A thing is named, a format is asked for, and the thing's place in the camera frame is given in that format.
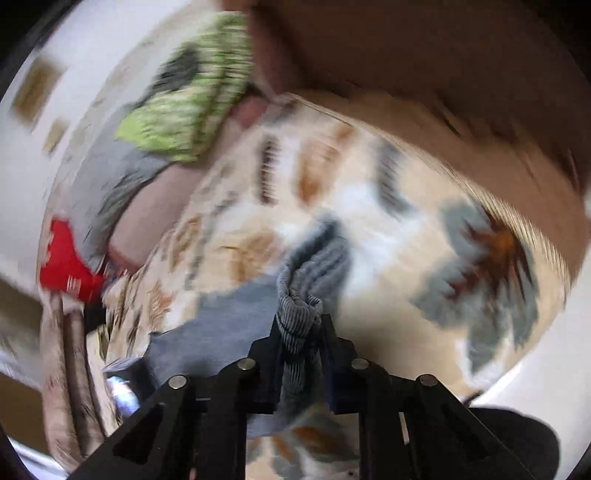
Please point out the framed wall picture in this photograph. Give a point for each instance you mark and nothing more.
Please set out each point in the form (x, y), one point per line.
(37, 90)
(55, 135)

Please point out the leaf print blanket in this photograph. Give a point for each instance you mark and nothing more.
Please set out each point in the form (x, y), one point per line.
(369, 221)

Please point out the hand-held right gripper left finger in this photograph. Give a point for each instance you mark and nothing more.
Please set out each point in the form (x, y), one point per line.
(275, 383)

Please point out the black rounded object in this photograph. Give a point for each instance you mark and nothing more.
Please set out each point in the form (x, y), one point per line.
(517, 438)

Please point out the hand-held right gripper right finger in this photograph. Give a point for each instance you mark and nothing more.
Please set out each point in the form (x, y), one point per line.
(333, 383)

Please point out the green patterned cloth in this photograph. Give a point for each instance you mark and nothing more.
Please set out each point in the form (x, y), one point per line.
(194, 106)

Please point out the plain grey cloth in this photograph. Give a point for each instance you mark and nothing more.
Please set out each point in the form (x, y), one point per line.
(115, 184)

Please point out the red cloth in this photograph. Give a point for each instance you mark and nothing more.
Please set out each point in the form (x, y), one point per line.
(64, 267)

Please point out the pink sofa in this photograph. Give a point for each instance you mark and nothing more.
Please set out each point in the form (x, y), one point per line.
(152, 207)

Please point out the beige striped cloth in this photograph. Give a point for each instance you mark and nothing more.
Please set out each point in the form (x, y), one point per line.
(60, 369)

